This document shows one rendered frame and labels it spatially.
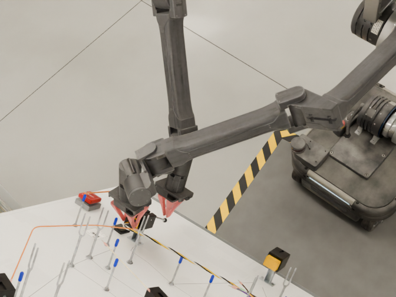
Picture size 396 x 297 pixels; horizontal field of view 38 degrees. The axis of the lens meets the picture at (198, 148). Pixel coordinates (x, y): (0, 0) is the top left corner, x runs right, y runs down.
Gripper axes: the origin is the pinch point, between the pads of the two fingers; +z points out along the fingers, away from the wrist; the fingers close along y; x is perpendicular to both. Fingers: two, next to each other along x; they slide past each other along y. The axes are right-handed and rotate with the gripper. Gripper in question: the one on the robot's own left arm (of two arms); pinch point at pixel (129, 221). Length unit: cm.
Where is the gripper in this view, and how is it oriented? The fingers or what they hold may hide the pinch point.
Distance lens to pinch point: 157.1
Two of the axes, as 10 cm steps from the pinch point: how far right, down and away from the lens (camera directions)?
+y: 7.5, 4.4, -4.9
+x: 6.5, -4.1, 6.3
